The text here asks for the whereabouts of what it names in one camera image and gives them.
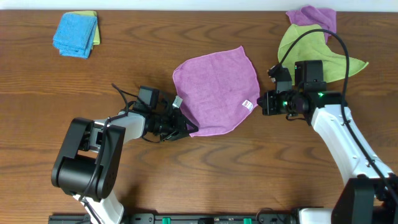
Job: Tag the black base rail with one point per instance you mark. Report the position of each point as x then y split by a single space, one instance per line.
265 218

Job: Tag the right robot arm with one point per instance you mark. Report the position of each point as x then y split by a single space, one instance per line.
370 191

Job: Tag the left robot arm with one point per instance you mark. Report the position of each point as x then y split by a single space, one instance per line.
88 161

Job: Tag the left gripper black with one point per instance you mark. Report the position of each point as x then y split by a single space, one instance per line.
178 125

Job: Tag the purple microfiber cloth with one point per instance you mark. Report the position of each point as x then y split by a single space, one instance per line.
219 91

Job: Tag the crumpled purple cloth at back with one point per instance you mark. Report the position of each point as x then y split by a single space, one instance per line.
310 15

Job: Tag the folded green cloth under blue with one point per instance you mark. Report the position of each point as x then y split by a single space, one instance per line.
96 38

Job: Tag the green microfiber cloth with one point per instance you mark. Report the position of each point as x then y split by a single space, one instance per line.
311 47

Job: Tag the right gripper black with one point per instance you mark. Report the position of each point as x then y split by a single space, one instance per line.
268 103

